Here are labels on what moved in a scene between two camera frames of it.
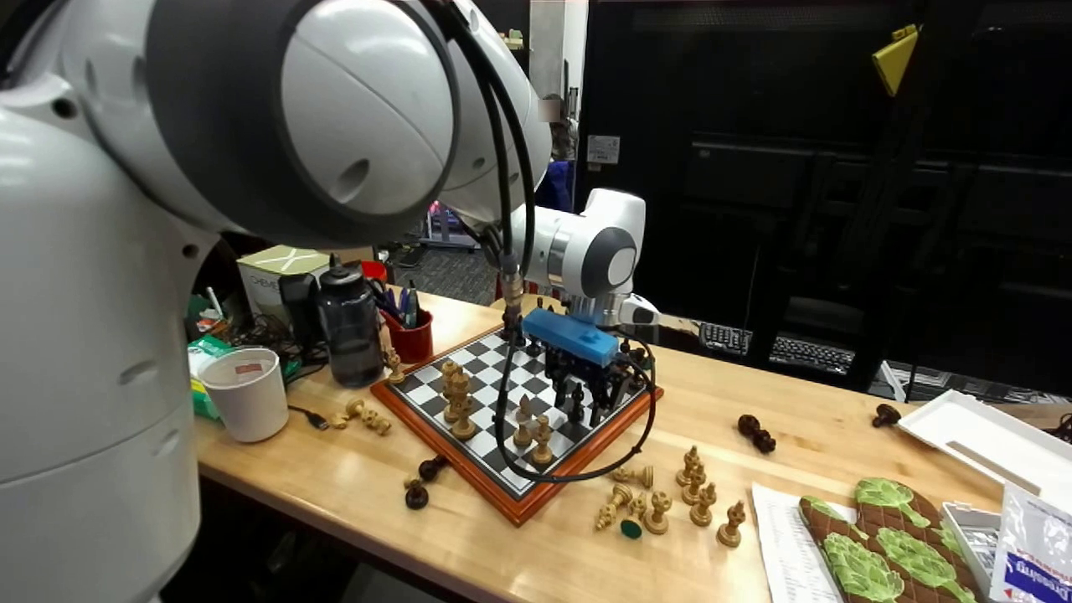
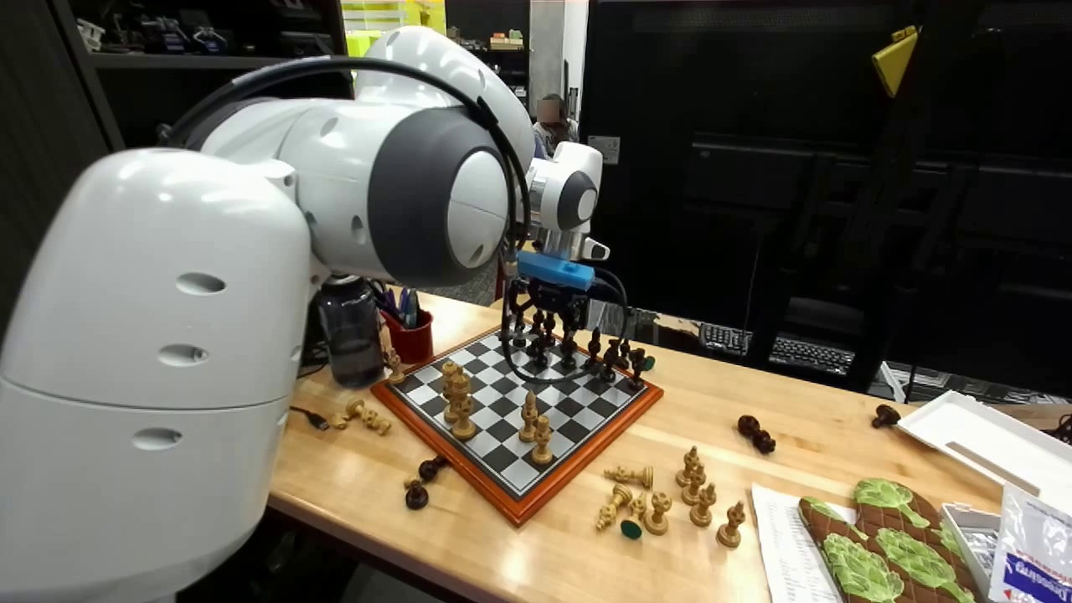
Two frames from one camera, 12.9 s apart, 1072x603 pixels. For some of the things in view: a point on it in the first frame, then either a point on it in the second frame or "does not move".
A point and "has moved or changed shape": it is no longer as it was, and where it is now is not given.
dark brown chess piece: (572, 398) has moved or changed shape
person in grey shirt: (564, 130) does not move
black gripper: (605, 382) -> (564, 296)
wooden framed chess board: (488, 403) does not move
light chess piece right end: (731, 529) does not move
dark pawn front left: (416, 492) does not move
